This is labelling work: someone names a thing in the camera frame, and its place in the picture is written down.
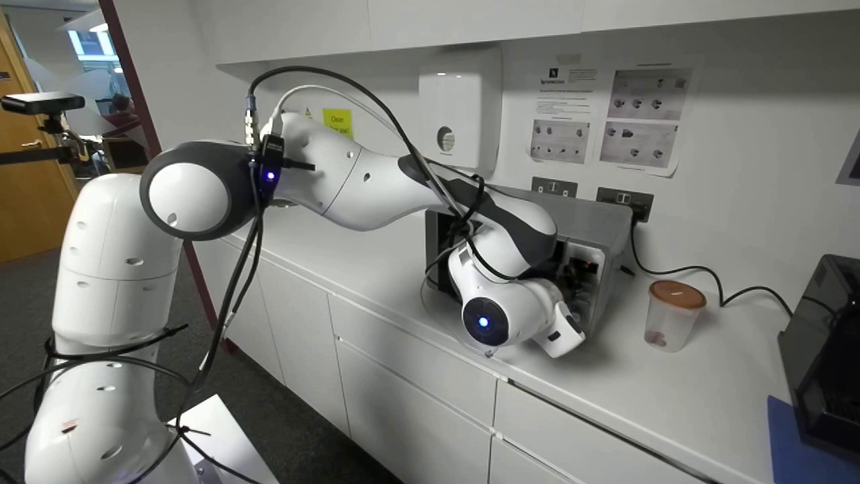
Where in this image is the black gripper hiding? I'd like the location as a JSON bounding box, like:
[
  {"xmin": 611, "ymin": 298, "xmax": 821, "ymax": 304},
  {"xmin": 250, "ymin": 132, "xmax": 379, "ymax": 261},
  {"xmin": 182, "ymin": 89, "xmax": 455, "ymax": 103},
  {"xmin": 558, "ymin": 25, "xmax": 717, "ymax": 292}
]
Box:
[{"xmin": 553, "ymin": 244, "xmax": 611, "ymax": 316}]

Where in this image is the grey microwave oven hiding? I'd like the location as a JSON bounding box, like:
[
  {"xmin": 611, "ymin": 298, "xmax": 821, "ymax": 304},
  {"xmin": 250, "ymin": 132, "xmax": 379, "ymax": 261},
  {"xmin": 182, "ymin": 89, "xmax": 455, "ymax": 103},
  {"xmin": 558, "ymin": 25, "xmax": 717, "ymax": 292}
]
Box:
[{"xmin": 422, "ymin": 182, "xmax": 637, "ymax": 339}]

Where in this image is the clear cup with brown lid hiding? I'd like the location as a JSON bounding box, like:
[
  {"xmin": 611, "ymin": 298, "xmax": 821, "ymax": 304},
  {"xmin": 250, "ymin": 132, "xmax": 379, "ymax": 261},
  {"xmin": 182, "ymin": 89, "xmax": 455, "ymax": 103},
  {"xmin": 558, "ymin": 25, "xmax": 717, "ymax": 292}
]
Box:
[{"xmin": 641, "ymin": 276, "xmax": 709, "ymax": 355}]

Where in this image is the white instruction poster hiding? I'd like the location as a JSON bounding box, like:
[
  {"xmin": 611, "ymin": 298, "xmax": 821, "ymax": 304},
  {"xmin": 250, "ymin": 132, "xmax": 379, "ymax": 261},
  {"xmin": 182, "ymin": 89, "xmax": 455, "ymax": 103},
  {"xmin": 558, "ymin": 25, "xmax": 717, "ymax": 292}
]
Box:
[{"xmin": 525, "ymin": 61, "xmax": 698, "ymax": 178}]

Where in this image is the white counter cabinet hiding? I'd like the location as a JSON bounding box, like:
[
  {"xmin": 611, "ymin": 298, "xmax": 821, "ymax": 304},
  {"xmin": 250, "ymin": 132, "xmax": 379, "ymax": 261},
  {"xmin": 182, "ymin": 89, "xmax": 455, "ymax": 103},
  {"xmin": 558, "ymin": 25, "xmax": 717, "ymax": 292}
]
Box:
[{"xmin": 182, "ymin": 198, "xmax": 791, "ymax": 484}]

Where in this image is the black countertop appliance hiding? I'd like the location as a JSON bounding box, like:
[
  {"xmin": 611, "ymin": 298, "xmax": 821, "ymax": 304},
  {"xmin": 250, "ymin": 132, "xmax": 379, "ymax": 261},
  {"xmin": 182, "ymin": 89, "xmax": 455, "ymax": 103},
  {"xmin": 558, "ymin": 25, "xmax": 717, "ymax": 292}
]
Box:
[{"xmin": 776, "ymin": 252, "xmax": 860, "ymax": 466}]

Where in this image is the blue mat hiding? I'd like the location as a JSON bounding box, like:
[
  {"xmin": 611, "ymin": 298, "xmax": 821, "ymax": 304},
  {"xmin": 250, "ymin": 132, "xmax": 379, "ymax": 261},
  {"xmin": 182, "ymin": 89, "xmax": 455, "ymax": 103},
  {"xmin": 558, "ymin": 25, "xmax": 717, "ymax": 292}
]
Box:
[{"xmin": 765, "ymin": 396, "xmax": 860, "ymax": 484}]

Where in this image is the yellow sticker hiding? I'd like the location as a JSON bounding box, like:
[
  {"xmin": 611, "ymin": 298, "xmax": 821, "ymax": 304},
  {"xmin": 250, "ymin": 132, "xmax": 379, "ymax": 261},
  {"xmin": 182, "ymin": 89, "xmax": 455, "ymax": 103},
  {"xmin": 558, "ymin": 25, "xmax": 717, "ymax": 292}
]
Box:
[{"xmin": 319, "ymin": 104, "xmax": 357, "ymax": 139}]

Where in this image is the white base platform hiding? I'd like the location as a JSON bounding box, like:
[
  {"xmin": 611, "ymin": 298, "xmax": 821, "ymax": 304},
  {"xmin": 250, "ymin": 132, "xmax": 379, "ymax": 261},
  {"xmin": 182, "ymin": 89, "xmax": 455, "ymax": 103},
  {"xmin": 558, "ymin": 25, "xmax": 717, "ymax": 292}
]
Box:
[{"xmin": 171, "ymin": 392, "xmax": 279, "ymax": 484}]

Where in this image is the wooden door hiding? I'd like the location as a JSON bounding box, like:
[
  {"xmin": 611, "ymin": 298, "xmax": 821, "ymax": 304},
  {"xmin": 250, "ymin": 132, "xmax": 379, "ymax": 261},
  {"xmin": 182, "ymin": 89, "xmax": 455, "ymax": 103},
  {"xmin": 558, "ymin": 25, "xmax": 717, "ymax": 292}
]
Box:
[{"xmin": 0, "ymin": 8, "xmax": 84, "ymax": 269}]

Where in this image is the wide black wall socket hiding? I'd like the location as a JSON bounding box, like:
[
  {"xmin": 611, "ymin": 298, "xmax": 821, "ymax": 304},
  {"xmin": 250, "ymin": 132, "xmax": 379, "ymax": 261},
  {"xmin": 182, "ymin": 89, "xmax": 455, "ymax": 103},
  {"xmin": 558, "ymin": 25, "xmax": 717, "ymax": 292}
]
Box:
[{"xmin": 594, "ymin": 185, "xmax": 655, "ymax": 225}]

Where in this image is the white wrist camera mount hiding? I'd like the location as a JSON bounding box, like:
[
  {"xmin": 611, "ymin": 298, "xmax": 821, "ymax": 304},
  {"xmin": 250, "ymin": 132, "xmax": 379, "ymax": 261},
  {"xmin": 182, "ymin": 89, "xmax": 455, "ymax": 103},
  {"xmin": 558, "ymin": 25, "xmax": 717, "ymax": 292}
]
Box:
[{"xmin": 534, "ymin": 298, "xmax": 589, "ymax": 361}]

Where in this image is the small black wall socket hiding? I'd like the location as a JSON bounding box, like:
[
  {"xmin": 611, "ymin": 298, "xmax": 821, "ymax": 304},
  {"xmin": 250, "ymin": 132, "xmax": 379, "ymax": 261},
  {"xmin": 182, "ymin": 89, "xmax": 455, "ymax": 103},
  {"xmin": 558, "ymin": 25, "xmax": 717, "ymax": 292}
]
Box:
[{"xmin": 530, "ymin": 175, "xmax": 581, "ymax": 198}]

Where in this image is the black microwave power cable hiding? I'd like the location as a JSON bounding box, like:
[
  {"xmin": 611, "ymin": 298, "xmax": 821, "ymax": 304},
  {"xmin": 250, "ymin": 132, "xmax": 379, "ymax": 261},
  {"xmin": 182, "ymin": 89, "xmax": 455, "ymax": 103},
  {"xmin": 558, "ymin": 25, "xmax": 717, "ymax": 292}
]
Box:
[{"xmin": 624, "ymin": 222, "xmax": 795, "ymax": 319}]

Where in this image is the white wall dispenser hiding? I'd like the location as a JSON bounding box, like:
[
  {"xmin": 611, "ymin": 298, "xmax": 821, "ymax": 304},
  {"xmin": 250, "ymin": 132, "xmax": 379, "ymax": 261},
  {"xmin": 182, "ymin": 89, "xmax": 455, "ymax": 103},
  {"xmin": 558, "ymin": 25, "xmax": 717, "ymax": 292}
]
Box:
[{"xmin": 416, "ymin": 66, "xmax": 506, "ymax": 172}]

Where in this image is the white wall cabinet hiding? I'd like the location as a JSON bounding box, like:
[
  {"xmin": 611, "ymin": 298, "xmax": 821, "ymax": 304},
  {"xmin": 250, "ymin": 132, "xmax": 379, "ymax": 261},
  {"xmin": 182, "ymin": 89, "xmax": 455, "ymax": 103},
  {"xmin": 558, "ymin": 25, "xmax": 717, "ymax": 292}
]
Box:
[{"xmin": 116, "ymin": 0, "xmax": 860, "ymax": 66}]

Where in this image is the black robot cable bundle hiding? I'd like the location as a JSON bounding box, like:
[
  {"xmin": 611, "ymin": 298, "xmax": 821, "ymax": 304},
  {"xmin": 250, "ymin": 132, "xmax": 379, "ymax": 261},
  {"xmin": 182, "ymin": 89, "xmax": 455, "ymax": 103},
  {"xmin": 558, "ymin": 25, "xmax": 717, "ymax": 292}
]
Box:
[{"xmin": 0, "ymin": 61, "xmax": 541, "ymax": 484}]

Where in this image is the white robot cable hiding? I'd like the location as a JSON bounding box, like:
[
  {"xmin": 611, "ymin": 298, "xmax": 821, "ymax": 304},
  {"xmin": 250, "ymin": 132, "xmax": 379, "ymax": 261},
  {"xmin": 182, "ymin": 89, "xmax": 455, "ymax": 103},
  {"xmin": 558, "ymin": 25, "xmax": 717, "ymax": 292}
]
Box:
[{"xmin": 267, "ymin": 81, "xmax": 362, "ymax": 128}]

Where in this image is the dark red door frame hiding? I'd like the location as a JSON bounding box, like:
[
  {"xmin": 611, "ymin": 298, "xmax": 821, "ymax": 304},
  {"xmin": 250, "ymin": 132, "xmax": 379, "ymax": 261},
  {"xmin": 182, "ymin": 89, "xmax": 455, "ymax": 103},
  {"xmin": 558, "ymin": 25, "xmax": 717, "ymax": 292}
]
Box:
[{"xmin": 96, "ymin": 0, "xmax": 237, "ymax": 355}]

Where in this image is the black camera on stand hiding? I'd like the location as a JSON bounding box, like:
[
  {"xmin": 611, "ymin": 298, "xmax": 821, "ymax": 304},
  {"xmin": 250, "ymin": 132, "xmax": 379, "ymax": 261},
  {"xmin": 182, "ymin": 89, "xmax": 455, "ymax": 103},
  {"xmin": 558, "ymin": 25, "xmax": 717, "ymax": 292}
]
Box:
[{"xmin": 0, "ymin": 90, "xmax": 89, "ymax": 170}]

